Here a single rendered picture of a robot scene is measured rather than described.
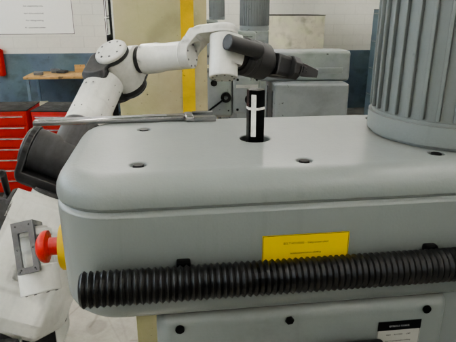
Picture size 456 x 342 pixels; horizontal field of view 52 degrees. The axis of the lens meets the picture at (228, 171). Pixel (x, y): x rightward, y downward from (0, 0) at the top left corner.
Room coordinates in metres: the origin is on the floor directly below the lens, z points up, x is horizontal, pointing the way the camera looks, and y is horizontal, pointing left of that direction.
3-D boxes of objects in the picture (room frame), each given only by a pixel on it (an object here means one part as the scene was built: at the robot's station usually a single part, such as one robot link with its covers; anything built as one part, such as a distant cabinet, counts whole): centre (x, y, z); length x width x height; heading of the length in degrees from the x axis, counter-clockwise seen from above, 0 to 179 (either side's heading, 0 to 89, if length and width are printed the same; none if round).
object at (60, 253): (0.52, 0.20, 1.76); 0.06 x 0.02 x 0.06; 7
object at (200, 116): (0.63, 0.14, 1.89); 0.24 x 0.04 x 0.01; 100
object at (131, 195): (0.55, -0.05, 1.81); 0.47 x 0.26 x 0.16; 97
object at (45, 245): (0.52, 0.22, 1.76); 0.04 x 0.03 x 0.04; 7
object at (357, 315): (0.55, -0.07, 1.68); 0.34 x 0.24 x 0.10; 97
